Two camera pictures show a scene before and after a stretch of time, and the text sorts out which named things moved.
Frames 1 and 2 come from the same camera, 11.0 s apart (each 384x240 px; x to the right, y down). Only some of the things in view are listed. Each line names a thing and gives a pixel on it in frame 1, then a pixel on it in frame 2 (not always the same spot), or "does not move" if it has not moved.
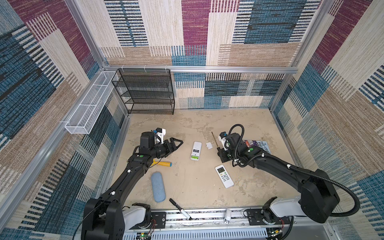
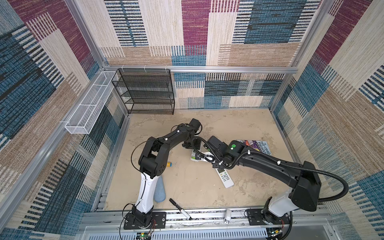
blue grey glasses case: (158, 187) does not move
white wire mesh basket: (82, 120) does not move
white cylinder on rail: (227, 218) does not move
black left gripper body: (161, 150) to (195, 144)
